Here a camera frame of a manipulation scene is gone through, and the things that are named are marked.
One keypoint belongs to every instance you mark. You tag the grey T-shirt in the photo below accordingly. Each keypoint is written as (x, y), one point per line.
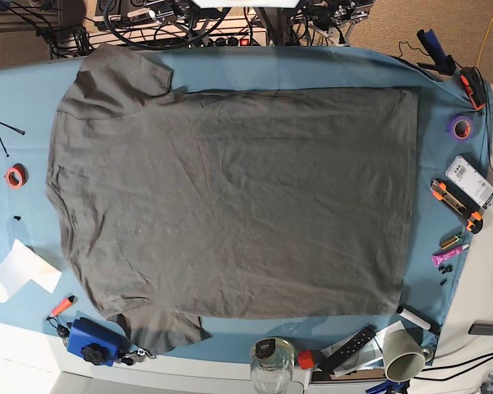
(177, 206)

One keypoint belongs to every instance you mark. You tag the power strip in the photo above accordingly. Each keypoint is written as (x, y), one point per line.
(231, 41)

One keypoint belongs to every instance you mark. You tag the glass jar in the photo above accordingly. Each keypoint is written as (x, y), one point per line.
(272, 365)

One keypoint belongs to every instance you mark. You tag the red cube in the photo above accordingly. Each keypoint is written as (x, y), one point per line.
(305, 359)

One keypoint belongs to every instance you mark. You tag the black remote control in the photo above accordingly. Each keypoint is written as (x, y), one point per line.
(347, 350)

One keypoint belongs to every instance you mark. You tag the purple glue tube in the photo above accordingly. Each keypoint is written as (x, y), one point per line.
(438, 259)

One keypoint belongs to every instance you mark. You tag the metal carabiner keys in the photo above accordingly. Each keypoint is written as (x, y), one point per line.
(136, 356)

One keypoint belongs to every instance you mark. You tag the papers under remote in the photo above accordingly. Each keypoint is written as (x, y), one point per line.
(368, 355)

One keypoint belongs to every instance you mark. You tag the white black marker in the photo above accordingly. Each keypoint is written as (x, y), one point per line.
(418, 319)

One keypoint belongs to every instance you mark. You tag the small battery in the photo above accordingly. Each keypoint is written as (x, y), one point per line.
(452, 240)

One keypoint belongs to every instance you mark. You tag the blue clamp block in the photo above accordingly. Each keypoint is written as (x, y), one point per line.
(94, 343)

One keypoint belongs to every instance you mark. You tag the orange marker pen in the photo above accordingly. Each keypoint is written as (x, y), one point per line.
(61, 307)

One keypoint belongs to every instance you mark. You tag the small black screws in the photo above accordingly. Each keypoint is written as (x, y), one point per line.
(444, 270)

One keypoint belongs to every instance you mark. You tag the white electronic box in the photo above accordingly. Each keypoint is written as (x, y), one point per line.
(464, 175)

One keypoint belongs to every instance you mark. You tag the orange black utility knife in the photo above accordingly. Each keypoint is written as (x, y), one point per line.
(470, 218)

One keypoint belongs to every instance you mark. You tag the grey-green mug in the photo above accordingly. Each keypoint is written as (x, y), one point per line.
(403, 357)

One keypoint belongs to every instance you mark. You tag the purple tape roll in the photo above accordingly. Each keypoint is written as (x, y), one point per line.
(460, 128)

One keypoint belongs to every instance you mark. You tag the red tape roll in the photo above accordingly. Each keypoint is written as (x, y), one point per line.
(15, 176)

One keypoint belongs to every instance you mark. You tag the blue table cloth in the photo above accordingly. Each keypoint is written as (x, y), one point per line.
(30, 94)

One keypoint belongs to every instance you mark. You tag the white paper roll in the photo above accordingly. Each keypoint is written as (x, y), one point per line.
(22, 265)

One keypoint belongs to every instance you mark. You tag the blue black clamp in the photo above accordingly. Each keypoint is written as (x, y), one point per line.
(443, 63)

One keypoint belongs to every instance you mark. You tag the orange black tool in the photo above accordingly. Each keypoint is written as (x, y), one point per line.
(474, 87)

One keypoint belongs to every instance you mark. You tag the black power adapter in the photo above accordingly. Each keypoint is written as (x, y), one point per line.
(481, 328)

